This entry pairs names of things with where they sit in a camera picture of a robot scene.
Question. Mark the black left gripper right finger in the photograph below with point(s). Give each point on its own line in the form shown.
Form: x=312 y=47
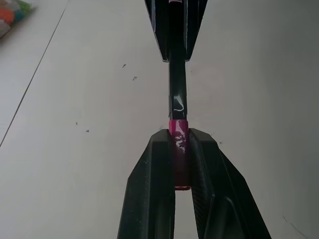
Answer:
x=219 y=194

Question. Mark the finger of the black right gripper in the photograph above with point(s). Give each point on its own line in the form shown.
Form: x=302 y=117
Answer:
x=160 y=30
x=194 y=27

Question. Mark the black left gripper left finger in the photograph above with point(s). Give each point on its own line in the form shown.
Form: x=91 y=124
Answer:
x=149 y=189

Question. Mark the black marker body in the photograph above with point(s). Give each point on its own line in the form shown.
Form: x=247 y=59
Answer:
x=177 y=82

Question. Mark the magenta marker cap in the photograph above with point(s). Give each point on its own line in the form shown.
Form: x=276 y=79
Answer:
x=178 y=139

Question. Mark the bag of colourful balls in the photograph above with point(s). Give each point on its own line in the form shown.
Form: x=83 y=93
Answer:
x=12 y=15

